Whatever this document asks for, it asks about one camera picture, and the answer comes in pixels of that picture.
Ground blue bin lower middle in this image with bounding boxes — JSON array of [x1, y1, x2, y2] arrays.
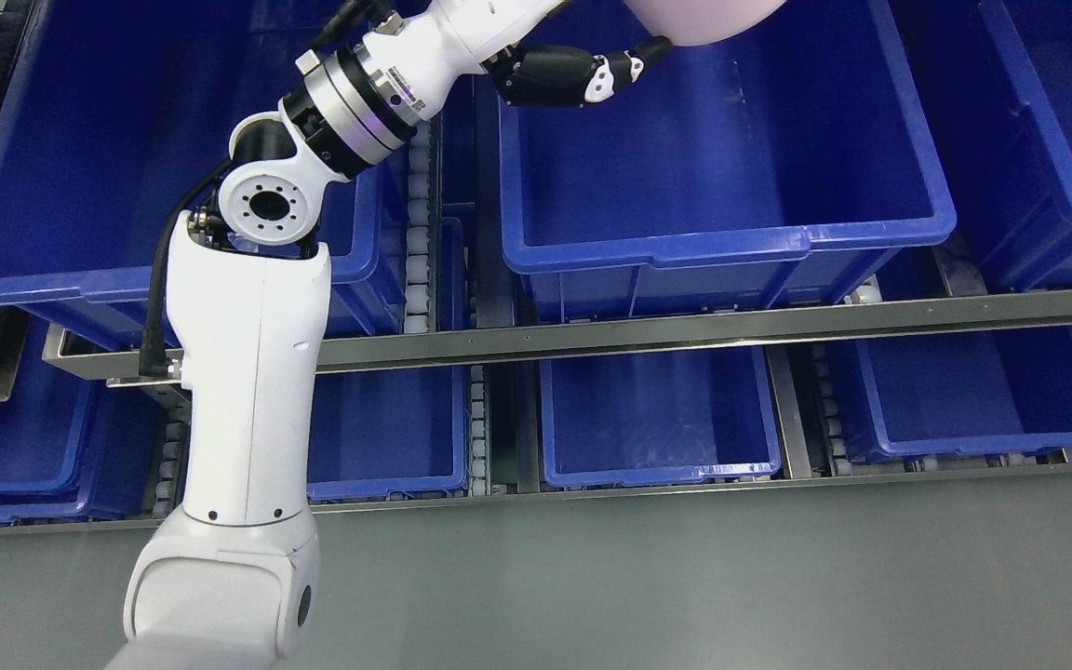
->
[[539, 347, 781, 489]]

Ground blue bin lower left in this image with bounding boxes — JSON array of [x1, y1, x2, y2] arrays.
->
[[0, 323, 168, 526]]

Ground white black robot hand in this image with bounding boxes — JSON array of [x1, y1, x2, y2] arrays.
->
[[361, 0, 674, 122]]

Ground blue bin lower centre-left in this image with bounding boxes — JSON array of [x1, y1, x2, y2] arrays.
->
[[306, 215, 472, 503]]

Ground steel shelf rail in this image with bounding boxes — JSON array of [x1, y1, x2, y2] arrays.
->
[[41, 285, 1072, 384]]

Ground blue bin upper middle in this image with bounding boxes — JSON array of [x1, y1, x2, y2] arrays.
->
[[481, 1, 957, 324]]

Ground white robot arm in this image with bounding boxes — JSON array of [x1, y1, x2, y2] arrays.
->
[[108, 1, 560, 669]]

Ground blue bin lower right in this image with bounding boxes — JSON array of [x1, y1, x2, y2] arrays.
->
[[825, 327, 1072, 463]]

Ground pink bowl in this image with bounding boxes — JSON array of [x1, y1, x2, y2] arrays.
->
[[624, 1, 785, 47]]

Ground blue bin upper left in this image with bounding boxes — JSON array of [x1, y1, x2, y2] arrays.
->
[[0, 0, 410, 353]]

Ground blue bin upper right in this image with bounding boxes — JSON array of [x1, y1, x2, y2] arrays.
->
[[891, 1, 1072, 292]]

